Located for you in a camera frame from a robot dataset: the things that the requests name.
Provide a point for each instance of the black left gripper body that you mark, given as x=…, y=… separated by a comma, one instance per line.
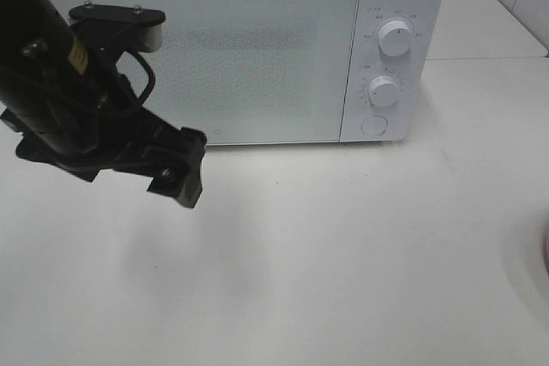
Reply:
x=77, y=108

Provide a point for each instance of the white round door button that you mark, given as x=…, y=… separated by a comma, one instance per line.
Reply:
x=374, y=126

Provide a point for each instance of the white microwave knob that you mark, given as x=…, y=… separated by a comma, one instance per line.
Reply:
x=395, y=37
x=383, y=91

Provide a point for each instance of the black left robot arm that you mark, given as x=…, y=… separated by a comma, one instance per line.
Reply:
x=75, y=86

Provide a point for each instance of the white microwave door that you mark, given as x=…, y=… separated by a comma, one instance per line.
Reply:
x=250, y=71

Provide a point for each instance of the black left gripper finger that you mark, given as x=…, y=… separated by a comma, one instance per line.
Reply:
x=118, y=28
x=173, y=159

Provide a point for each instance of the pink round plate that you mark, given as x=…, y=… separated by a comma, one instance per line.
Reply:
x=545, y=249

